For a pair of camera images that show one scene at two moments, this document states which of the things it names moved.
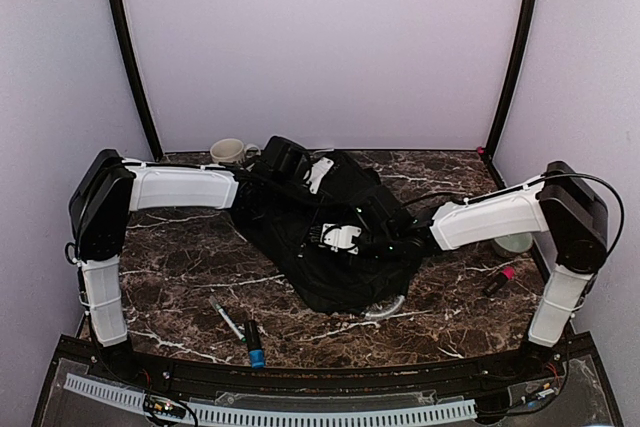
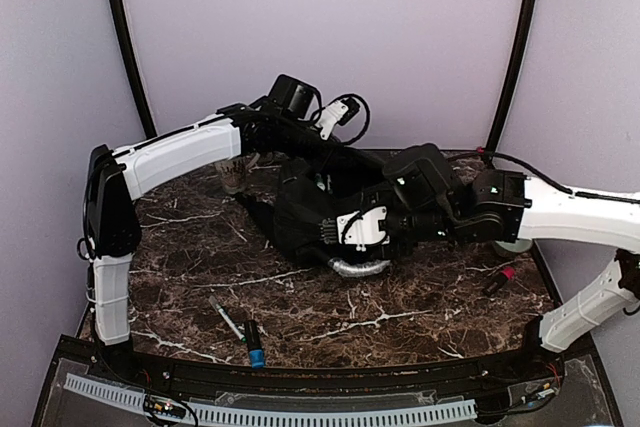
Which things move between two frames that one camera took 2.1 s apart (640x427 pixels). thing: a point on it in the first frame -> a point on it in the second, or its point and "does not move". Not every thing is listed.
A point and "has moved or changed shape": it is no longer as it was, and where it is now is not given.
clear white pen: [231, 323] does not move
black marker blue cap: [256, 352] does not move
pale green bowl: [520, 242] does not move
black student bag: [330, 224] has moved or changed shape
